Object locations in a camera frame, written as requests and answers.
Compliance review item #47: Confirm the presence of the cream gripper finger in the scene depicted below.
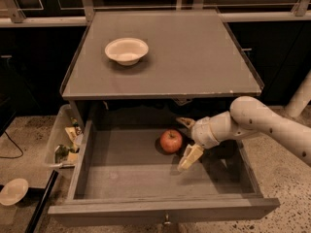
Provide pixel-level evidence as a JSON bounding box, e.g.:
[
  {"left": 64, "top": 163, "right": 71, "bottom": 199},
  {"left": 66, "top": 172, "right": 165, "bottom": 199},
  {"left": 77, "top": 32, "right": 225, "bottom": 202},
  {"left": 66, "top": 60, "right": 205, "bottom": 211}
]
[
  {"left": 176, "top": 117, "right": 195, "bottom": 129},
  {"left": 177, "top": 144, "right": 204, "bottom": 172}
]

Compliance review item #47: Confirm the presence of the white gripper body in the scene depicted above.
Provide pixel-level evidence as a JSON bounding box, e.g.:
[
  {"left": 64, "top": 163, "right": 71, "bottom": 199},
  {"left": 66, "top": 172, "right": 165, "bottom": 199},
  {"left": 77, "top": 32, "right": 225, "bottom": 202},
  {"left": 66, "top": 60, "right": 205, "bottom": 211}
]
[{"left": 190, "top": 117, "right": 220, "bottom": 149}]

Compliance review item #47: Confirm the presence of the red apple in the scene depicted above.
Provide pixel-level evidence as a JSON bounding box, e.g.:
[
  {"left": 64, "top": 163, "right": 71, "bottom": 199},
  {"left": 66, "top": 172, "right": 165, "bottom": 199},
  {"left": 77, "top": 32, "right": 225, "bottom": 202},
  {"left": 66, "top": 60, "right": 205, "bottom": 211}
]
[{"left": 159, "top": 129, "right": 183, "bottom": 153}]

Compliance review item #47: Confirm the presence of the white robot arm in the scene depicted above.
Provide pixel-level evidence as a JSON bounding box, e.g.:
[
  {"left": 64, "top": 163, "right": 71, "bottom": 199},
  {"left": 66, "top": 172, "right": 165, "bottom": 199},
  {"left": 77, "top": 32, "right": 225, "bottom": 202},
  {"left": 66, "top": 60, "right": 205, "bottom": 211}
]
[{"left": 176, "top": 96, "right": 311, "bottom": 172}]

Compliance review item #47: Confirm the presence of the grey cabinet counter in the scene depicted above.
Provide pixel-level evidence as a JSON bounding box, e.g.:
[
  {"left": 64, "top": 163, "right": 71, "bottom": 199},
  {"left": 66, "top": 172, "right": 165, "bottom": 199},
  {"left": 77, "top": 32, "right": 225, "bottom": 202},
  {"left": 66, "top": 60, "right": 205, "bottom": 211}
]
[{"left": 59, "top": 10, "right": 265, "bottom": 128}]

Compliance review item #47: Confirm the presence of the grey open top drawer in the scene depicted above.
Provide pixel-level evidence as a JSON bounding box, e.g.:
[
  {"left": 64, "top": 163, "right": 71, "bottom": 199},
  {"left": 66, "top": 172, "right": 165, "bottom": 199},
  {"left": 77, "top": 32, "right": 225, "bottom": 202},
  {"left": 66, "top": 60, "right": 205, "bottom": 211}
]
[{"left": 49, "top": 121, "right": 279, "bottom": 226}]

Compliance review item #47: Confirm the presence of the white bowl on counter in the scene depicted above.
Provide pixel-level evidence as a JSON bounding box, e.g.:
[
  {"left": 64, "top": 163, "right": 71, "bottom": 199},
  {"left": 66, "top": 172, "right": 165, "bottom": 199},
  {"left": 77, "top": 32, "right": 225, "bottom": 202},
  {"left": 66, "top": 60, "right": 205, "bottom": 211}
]
[{"left": 104, "top": 38, "right": 149, "bottom": 66}]

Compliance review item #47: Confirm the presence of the clear plastic bin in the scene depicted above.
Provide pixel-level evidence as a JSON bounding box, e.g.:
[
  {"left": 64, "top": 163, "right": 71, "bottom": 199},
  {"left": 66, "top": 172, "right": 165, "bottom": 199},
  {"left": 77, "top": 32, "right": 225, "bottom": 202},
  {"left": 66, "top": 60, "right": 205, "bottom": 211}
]
[{"left": 44, "top": 105, "right": 84, "bottom": 179}]

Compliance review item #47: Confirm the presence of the white plate on floor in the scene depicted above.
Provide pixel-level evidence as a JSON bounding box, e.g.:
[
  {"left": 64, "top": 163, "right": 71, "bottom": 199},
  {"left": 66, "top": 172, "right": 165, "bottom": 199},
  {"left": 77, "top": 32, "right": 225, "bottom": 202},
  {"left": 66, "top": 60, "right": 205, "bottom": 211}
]
[{"left": 0, "top": 178, "right": 29, "bottom": 206}]

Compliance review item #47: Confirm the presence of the metal drawer handle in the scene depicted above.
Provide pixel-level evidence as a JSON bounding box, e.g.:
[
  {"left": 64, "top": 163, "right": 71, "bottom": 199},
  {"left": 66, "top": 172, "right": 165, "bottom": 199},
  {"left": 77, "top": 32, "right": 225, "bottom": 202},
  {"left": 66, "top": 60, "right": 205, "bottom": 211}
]
[{"left": 162, "top": 214, "right": 171, "bottom": 226}]

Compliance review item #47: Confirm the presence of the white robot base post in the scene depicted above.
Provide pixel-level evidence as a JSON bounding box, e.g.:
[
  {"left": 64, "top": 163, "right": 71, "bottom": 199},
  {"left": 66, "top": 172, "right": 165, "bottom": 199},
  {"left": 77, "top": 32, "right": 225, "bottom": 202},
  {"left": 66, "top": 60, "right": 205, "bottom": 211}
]
[{"left": 285, "top": 70, "right": 311, "bottom": 117}]

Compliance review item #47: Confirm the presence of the black cable on floor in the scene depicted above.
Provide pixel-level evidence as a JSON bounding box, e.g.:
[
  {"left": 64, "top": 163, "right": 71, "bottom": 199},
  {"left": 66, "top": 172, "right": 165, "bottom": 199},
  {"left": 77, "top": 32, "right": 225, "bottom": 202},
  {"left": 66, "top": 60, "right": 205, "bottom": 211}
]
[{"left": 0, "top": 130, "right": 25, "bottom": 160}]

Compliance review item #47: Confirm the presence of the white railing frame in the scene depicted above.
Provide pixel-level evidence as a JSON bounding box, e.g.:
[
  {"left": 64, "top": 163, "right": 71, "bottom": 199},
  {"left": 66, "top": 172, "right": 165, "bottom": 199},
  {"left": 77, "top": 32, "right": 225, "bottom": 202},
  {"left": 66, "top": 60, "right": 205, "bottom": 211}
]
[{"left": 0, "top": 0, "right": 311, "bottom": 26}]

